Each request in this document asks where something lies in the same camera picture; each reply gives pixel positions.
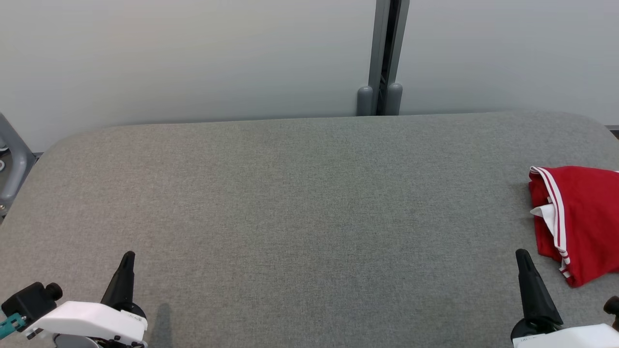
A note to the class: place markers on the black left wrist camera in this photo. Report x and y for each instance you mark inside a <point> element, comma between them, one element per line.
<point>29,299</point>

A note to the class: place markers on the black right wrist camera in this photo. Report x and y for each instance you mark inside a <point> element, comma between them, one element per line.
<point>613,307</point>

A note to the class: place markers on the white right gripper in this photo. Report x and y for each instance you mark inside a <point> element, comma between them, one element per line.
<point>570,337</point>

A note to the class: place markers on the grey aluminium partition post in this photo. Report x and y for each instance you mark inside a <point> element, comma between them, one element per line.
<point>384,53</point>

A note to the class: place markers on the red and white basketball jersey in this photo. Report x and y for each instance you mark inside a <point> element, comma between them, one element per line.
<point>585,217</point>

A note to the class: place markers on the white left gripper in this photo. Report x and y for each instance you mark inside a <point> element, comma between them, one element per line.
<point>87,321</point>

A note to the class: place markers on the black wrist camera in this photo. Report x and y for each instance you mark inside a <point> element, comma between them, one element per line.
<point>29,299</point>
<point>613,307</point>

